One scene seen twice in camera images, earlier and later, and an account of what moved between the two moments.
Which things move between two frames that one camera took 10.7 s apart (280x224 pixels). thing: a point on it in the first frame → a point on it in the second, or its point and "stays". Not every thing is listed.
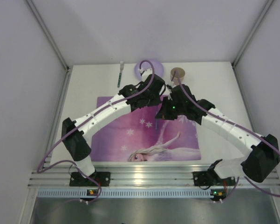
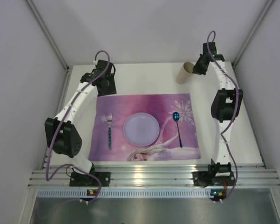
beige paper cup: (181, 74) → (185, 73)
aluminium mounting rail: (181, 175) stays
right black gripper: (166, 111) → (199, 68)
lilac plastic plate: (158, 67) → (140, 129)
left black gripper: (145, 101) → (107, 87)
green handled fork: (121, 66) → (109, 119)
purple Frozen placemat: (139, 136) stays
